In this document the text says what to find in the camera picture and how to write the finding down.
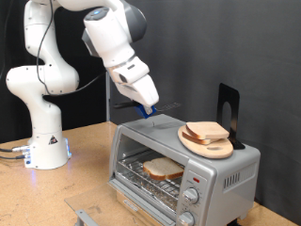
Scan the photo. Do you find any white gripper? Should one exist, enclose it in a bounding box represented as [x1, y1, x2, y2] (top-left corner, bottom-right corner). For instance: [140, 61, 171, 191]
[111, 57, 160, 115]

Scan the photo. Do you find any round wooden cutting board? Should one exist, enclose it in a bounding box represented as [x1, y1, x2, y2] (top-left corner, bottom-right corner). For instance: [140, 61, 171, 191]
[177, 124, 235, 160]

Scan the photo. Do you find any base cable with silver plug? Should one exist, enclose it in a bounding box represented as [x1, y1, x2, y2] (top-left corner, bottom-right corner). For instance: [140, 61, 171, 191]
[0, 144, 31, 154]

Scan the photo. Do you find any metal pole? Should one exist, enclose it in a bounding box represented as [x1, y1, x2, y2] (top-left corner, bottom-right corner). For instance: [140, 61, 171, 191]
[104, 71, 112, 122]

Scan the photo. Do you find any white bread slice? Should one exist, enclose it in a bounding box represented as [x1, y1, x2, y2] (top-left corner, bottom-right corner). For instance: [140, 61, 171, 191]
[142, 156, 185, 182]
[182, 131, 217, 146]

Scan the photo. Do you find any wire oven rack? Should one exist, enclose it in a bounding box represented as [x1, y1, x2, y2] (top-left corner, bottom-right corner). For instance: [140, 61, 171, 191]
[116, 150, 186, 210]

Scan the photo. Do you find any thin black base cable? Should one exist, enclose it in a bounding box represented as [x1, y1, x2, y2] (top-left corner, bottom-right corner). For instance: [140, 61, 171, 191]
[0, 153, 26, 161]

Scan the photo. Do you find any silver oven knob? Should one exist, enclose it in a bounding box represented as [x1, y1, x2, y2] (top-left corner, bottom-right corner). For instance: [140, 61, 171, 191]
[182, 187, 200, 205]
[177, 211, 196, 226]

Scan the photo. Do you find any light brown bread slice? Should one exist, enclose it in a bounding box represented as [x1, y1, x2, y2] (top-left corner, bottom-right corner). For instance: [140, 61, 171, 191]
[185, 121, 230, 141]

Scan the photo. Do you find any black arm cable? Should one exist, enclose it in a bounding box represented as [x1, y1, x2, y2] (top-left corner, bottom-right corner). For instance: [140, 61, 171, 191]
[36, 0, 108, 97]

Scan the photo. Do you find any black metal bookend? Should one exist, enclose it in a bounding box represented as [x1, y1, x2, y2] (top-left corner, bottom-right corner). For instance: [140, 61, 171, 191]
[216, 82, 246, 151]

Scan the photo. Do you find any glass oven door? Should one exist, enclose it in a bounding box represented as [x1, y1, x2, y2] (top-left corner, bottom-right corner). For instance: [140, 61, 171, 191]
[64, 181, 178, 226]

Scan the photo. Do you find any silver toaster oven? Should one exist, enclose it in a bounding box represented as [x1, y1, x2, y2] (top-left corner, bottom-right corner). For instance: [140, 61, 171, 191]
[107, 113, 261, 226]

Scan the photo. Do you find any spatula with blue grip block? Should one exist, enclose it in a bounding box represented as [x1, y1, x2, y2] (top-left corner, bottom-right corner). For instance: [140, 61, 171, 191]
[113, 100, 182, 120]

